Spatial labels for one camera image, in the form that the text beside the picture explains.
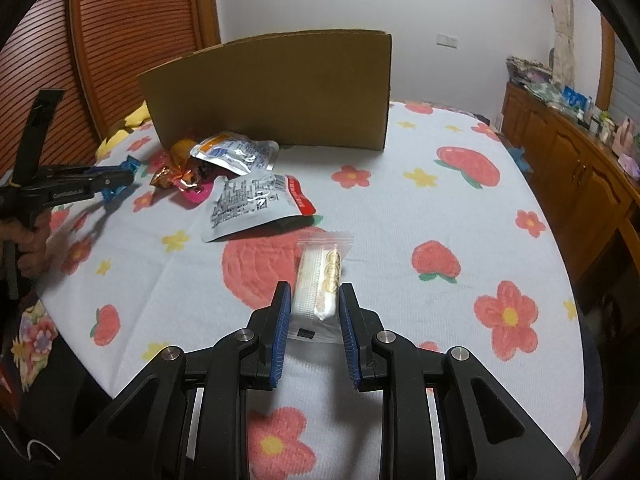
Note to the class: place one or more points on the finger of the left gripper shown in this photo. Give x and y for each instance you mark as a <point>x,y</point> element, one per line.
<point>98,179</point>

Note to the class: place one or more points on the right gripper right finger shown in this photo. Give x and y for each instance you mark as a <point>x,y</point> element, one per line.
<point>444,414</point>

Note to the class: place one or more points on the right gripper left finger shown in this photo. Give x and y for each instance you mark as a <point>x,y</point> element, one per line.
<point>184,415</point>

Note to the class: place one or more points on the blue foil candy packet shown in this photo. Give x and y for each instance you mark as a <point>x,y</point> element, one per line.
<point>129,163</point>

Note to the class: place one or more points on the orange snack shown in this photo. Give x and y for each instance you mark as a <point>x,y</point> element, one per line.
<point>179,169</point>

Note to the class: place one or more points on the red white snack pouch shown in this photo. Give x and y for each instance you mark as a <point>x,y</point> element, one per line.
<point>249,201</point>

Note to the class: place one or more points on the clear cracker pack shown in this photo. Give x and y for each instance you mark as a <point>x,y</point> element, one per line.
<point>314,312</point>

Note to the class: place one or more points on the person's left hand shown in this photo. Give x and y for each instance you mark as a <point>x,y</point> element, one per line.
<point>31,243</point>

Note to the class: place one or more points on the pink snack packet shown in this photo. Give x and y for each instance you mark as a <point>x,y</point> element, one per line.
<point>202,191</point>

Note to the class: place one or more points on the floral pillow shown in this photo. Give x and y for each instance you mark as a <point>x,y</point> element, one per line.
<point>32,345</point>

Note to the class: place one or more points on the orange white snack pouch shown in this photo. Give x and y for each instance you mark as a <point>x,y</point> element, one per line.
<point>236,153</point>

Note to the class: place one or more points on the wooden louvered closet door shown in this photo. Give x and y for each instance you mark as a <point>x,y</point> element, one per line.
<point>94,50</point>

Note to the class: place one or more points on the white floral strawberry bedspread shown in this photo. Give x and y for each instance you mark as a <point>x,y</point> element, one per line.
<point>439,234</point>

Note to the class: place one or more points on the brown cardboard box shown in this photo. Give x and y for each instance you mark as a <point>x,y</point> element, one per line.
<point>325,87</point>

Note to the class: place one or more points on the wooden dresser cabinet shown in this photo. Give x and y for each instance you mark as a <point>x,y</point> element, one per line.
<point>591,206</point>

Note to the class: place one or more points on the pink kettle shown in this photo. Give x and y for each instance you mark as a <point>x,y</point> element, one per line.
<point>624,137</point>

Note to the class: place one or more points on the folded cloth pile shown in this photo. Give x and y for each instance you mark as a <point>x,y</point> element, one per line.
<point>527,73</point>

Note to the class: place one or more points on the white wall switch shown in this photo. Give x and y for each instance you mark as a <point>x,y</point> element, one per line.
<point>447,41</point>

